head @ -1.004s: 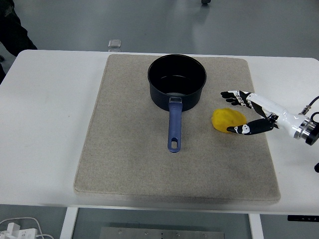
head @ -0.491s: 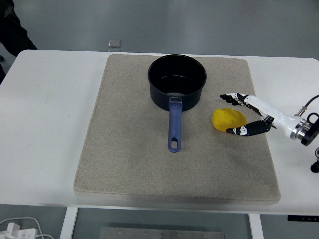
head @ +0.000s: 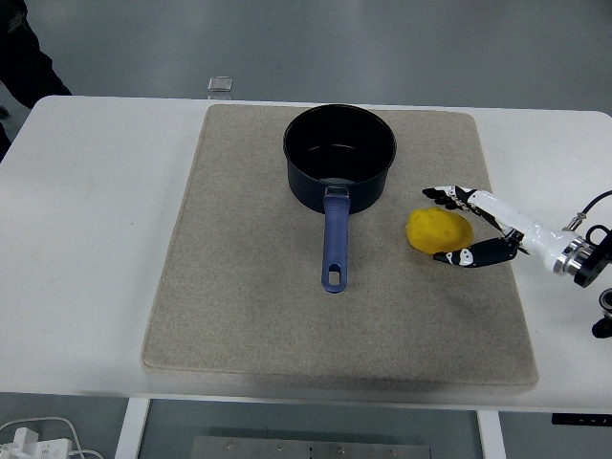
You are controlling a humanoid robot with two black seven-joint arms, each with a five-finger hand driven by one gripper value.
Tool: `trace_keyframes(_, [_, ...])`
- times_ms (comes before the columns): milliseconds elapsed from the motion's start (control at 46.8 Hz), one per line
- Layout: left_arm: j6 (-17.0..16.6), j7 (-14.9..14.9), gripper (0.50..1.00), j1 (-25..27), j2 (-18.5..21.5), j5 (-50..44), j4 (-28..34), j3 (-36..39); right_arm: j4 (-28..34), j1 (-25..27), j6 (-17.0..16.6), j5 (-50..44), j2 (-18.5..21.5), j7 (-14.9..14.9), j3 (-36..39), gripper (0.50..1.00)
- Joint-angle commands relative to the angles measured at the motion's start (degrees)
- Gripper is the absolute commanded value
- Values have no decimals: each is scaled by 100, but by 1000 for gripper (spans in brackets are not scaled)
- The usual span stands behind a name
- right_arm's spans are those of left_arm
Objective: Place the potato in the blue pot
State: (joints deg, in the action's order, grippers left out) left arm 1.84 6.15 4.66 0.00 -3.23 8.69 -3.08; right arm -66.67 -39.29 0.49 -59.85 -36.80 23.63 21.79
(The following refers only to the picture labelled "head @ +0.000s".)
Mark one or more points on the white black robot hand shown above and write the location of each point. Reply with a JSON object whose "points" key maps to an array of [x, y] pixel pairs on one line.
{"points": [[535, 236]]}

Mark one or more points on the black table control panel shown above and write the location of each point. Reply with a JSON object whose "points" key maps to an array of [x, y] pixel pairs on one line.
{"points": [[581, 419]]}

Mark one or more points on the white table leg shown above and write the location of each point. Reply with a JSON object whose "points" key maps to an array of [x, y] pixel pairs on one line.
{"points": [[131, 430], [491, 437]]}

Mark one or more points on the beige fabric mat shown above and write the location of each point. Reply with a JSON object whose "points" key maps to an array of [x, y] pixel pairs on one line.
{"points": [[248, 296]]}

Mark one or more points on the grey metal plate with screws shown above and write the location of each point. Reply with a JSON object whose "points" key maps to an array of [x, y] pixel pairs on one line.
{"points": [[311, 449]]}

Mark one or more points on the small clear square floor fitting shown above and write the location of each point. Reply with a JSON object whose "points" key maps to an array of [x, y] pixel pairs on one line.
{"points": [[221, 83]]}

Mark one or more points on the person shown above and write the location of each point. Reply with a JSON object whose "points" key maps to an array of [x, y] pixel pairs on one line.
{"points": [[24, 62]]}

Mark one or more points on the white power adapter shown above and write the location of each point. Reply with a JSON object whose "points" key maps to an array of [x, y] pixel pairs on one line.
{"points": [[33, 447]]}

